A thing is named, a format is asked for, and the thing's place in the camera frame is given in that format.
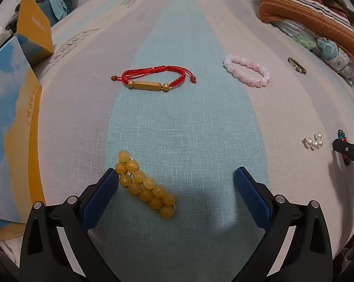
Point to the blue and yellow cardboard box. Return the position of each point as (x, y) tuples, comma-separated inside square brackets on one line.
[(15, 108)]

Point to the teal cloth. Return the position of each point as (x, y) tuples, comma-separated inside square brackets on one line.
[(56, 7)]

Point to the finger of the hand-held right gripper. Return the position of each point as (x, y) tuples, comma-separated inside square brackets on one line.
[(351, 150)]

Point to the striped folded blanket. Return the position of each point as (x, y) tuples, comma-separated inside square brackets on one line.
[(309, 8)]

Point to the floral quilt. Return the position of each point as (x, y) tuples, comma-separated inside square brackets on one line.
[(329, 48)]

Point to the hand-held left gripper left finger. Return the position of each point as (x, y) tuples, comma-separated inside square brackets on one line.
[(102, 196)]

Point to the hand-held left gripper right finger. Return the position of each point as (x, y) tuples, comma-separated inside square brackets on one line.
[(252, 196)]

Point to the pearl cluster earrings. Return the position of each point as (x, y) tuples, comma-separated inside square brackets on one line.
[(315, 144)]

